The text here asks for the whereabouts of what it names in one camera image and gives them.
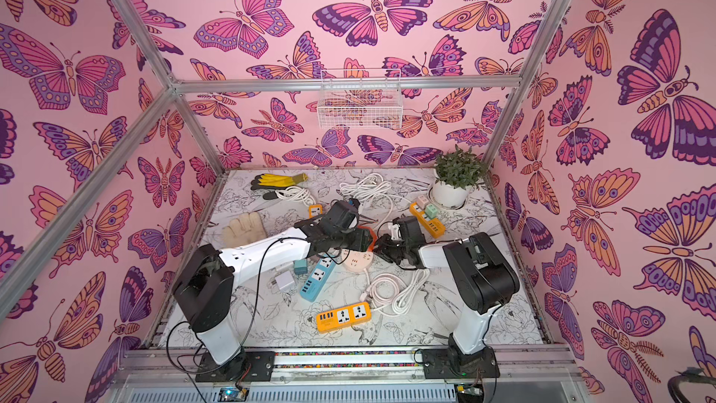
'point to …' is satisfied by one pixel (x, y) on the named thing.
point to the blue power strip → (318, 278)
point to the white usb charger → (284, 280)
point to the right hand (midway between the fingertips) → (366, 252)
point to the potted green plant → (457, 173)
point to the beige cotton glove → (246, 229)
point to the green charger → (431, 211)
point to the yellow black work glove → (266, 181)
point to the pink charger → (421, 201)
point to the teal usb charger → (300, 267)
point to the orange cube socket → (373, 242)
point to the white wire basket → (360, 99)
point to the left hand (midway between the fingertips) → (369, 237)
